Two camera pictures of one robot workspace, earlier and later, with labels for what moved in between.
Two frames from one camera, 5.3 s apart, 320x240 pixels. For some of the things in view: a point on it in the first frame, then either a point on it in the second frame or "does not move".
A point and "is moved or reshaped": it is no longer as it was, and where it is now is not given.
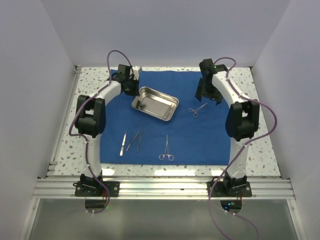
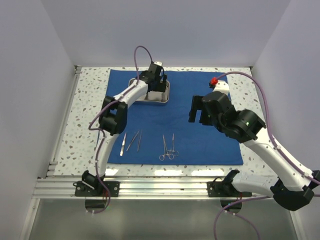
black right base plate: [218, 190] does not move
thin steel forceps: [132, 140] does not move
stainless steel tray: [155, 103] is moved or reshaped
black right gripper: [216, 96] to [197, 104]
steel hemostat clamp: [195, 114] is moved or reshaped
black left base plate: [92, 187] does not move
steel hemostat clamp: [171, 157] is moved or reshaped
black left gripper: [135, 91] to [161, 86]
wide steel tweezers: [123, 145] does not move
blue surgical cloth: [165, 124] does not move
